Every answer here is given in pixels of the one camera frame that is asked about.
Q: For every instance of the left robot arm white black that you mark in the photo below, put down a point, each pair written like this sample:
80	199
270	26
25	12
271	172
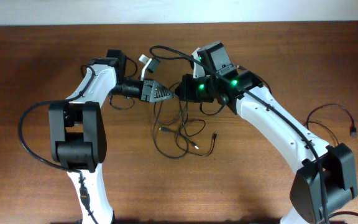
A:
77	135

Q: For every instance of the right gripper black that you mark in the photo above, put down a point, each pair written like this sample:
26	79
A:
187	93

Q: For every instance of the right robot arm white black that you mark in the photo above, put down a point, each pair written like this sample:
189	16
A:
325	175

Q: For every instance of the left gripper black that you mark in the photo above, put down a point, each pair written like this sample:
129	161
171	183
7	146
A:
149	91

